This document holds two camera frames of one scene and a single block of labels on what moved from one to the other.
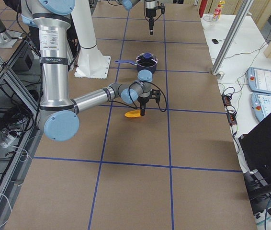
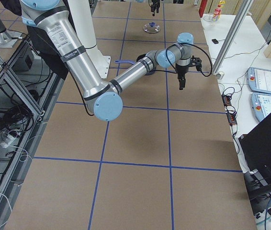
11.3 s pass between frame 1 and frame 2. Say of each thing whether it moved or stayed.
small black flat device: stayed
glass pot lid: moved
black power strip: stayed
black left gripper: moved
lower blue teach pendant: stayed
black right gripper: moved
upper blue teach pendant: stayed
